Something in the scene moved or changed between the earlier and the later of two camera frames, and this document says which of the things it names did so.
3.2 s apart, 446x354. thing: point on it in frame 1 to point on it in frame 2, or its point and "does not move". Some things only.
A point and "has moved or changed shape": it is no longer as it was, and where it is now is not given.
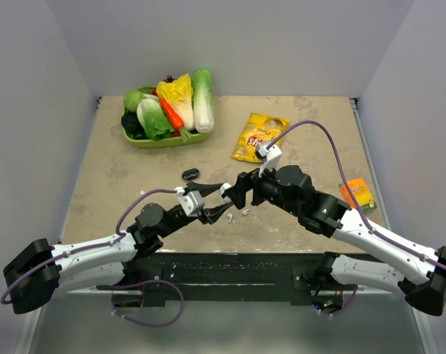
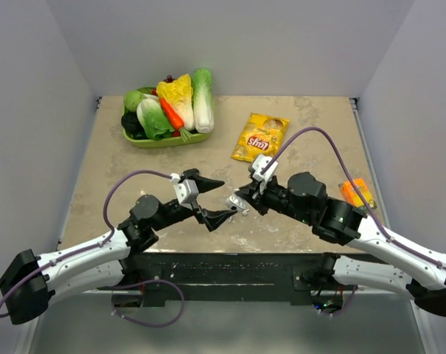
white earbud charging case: [225, 186] has moved or changed shape
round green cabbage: [131, 99] does not move
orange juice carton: [360, 192] does not move
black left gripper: [210, 214] to [211, 219]
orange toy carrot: [175, 118] does not move
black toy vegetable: [132, 126] does not move
